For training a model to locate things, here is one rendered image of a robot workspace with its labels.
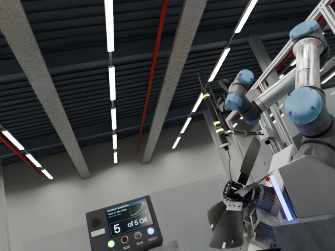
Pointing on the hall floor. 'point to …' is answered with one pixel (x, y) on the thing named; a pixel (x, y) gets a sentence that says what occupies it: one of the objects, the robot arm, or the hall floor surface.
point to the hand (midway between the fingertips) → (222, 104)
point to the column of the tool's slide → (272, 132)
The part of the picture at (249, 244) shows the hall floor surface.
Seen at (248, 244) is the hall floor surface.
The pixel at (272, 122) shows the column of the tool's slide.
